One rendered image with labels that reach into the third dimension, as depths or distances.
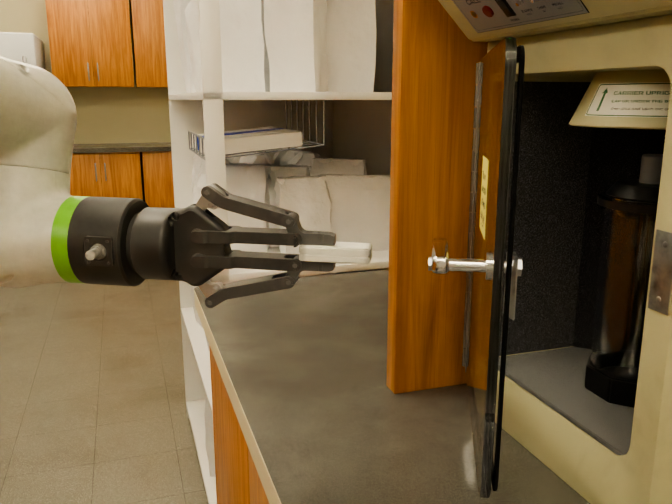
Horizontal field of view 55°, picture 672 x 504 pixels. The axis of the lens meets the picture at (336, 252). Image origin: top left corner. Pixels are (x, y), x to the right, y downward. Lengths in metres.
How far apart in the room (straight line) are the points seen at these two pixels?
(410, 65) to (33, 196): 0.46
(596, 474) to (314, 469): 0.30
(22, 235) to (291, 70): 1.16
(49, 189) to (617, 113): 0.57
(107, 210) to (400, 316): 0.42
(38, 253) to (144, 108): 5.29
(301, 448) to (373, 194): 1.13
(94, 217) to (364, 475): 0.40
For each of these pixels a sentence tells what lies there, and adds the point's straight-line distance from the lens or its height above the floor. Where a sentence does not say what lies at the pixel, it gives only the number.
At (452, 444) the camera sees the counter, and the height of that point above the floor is 0.94.
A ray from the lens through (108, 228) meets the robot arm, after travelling 0.68.
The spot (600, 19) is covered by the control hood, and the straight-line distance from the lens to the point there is 0.65.
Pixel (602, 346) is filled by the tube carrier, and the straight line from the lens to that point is 0.79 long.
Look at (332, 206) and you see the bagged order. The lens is 1.83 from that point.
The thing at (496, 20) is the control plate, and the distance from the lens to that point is 0.76.
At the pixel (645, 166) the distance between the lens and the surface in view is 0.77.
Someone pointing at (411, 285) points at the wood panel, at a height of 1.10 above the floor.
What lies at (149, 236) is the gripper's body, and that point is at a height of 1.21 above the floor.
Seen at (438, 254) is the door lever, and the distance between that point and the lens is 0.59.
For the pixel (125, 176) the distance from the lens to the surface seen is 5.45.
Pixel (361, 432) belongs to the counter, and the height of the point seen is 0.94.
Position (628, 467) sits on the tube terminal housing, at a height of 1.01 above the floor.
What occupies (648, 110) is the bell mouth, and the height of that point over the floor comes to 1.33.
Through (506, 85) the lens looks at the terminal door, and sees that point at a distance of 0.53.
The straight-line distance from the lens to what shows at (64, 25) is 5.66.
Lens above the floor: 1.34
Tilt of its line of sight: 13 degrees down
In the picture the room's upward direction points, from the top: straight up
